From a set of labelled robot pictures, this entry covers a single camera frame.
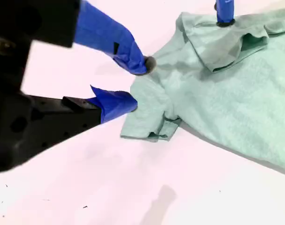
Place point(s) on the pale green T-shirt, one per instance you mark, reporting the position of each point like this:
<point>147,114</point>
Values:
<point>215,98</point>

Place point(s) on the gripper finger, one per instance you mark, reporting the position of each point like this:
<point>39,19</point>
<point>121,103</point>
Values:
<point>102,30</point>
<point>109,105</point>
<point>225,11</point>

